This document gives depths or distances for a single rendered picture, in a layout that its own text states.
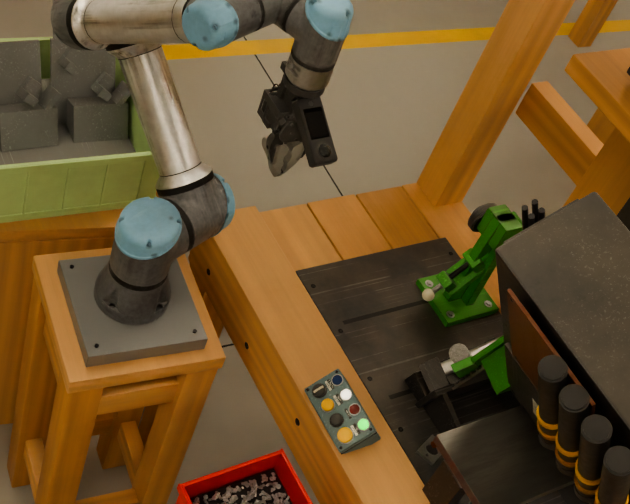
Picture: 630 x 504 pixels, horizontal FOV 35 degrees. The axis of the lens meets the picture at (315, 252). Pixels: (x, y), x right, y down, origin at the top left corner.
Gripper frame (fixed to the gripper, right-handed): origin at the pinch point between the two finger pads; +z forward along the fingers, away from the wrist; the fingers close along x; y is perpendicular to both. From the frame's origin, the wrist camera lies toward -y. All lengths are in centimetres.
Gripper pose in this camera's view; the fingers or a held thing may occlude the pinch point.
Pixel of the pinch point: (279, 173)
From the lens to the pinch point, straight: 179.1
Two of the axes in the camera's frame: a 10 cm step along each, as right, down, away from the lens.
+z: -2.8, 6.5, 7.0
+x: -8.4, 1.8, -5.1
